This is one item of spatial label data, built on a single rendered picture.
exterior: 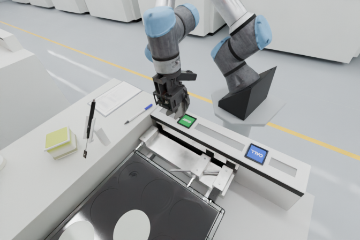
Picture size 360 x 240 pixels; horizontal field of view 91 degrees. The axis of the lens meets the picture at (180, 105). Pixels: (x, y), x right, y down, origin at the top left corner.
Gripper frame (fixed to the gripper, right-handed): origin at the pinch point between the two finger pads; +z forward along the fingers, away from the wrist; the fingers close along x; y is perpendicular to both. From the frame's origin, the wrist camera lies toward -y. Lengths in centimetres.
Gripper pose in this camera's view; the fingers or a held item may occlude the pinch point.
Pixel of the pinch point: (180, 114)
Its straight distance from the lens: 64.4
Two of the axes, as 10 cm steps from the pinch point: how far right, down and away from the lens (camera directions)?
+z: 1.2, 7.4, 6.6
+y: -5.9, 5.9, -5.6
